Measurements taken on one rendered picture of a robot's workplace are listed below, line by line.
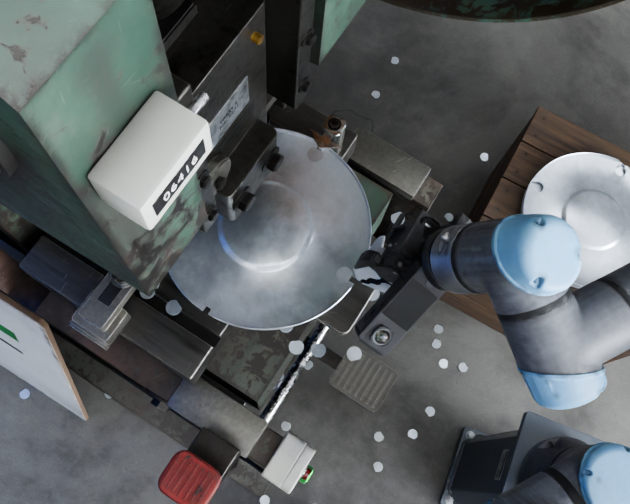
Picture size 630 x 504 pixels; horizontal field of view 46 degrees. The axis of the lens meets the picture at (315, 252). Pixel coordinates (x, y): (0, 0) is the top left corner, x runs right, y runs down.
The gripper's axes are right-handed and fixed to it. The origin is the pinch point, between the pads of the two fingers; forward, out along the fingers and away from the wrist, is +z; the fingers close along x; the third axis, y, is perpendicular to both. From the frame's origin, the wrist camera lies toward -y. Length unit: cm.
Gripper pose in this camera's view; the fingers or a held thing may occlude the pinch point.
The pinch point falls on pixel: (360, 278)
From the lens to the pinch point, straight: 98.4
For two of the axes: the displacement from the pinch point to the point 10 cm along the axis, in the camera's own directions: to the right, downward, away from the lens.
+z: -4.2, 0.5, 9.1
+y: 5.0, -8.2, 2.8
